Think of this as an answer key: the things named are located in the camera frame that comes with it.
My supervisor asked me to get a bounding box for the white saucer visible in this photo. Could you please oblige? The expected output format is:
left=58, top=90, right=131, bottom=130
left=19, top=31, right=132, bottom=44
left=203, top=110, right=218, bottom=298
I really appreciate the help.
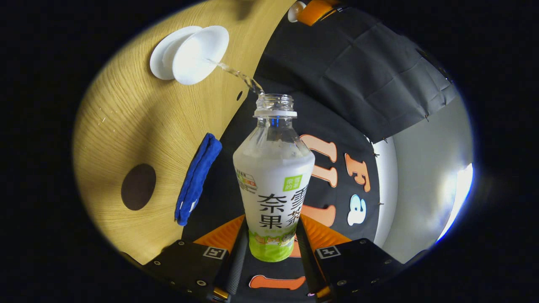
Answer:
left=149, top=26, right=203, bottom=81

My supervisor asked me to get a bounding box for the blue folded towel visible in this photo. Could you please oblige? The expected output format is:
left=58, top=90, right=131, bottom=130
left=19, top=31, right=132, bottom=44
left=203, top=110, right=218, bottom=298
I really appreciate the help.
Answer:
left=174, top=133, right=223, bottom=227

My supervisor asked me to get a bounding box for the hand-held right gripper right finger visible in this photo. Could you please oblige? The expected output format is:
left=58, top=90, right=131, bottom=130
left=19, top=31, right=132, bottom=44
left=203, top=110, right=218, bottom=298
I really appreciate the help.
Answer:
left=296, top=215, right=405, bottom=303

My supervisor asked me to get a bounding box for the white green water bottle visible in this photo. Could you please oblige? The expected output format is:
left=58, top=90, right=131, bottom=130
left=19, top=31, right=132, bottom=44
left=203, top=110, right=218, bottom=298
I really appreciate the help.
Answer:
left=233, top=93, right=315, bottom=263

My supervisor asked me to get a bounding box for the white teacup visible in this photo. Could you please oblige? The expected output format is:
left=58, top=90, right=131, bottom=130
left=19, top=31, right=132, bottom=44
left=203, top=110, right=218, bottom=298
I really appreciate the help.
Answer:
left=172, top=25, right=230, bottom=86

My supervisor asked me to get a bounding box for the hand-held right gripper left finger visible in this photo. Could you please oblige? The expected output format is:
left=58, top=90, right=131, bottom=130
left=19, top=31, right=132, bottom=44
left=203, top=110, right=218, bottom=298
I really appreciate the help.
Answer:
left=143, top=215, right=247, bottom=303

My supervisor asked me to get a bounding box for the dark round coaster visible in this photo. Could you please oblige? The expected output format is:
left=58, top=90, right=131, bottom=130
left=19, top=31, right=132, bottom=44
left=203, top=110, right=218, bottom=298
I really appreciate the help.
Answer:
left=121, top=163, right=157, bottom=211

